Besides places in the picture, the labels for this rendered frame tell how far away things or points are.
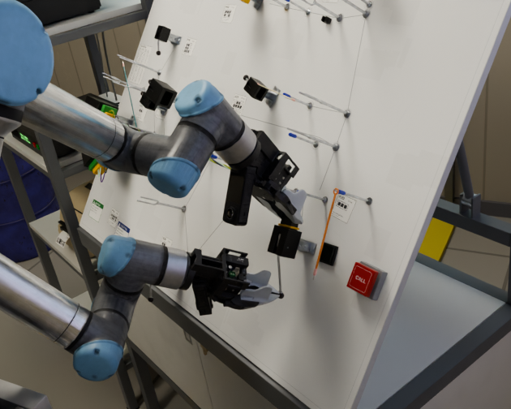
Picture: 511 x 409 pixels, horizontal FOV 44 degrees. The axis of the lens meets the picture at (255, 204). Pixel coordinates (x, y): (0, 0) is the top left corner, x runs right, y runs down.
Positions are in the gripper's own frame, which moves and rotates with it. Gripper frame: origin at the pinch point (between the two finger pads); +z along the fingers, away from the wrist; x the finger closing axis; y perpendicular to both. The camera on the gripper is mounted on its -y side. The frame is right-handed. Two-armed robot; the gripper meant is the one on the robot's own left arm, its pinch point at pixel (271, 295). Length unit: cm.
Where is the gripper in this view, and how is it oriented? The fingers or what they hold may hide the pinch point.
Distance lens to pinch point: 129.6
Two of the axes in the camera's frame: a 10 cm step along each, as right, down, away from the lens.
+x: -0.7, -7.7, 6.4
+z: 8.9, 2.4, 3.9
